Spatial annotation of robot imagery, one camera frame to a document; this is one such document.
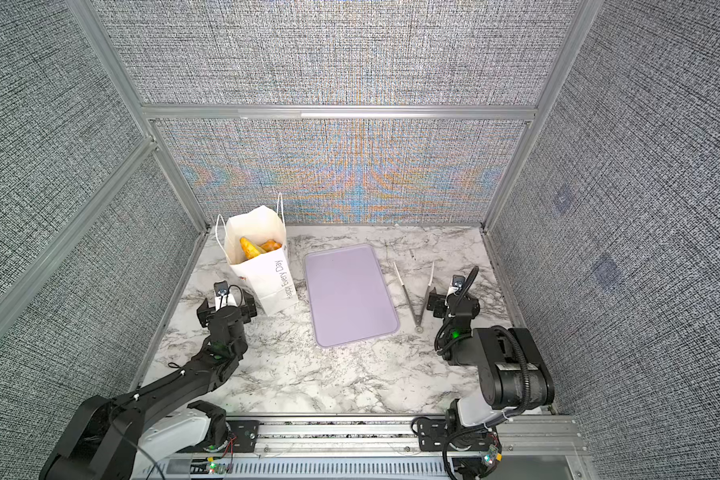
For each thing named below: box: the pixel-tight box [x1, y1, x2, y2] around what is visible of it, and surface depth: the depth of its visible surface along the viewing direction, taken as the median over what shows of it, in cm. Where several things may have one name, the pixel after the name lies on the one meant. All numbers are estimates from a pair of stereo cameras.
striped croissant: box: [240, 236, 266, 259], surface depth 85 cm
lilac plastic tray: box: [304, 244, 400, 348], surface depth 102 cm
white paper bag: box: [216, 192, 299, 316], surface depth 89 cm
